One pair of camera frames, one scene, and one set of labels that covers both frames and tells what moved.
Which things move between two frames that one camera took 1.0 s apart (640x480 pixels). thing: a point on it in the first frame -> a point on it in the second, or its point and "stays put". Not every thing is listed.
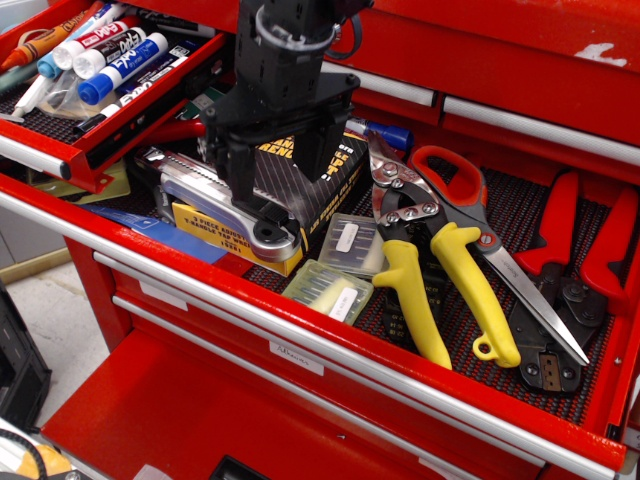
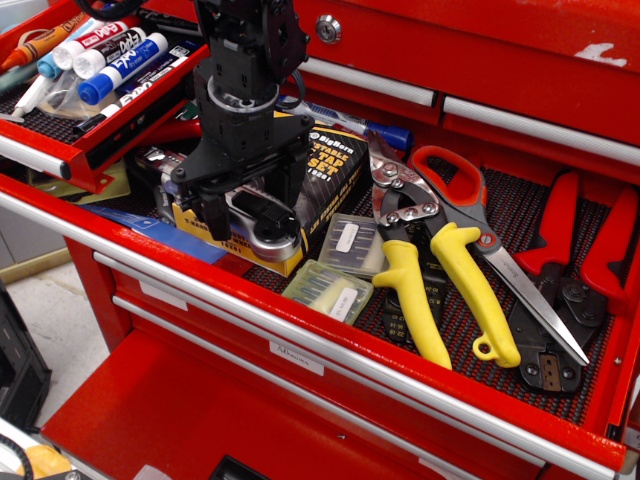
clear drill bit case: [353, 242] stays put
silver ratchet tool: [267, 228] stays put
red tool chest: [457, 297] stays put
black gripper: [276, 91] -> [240, 134]
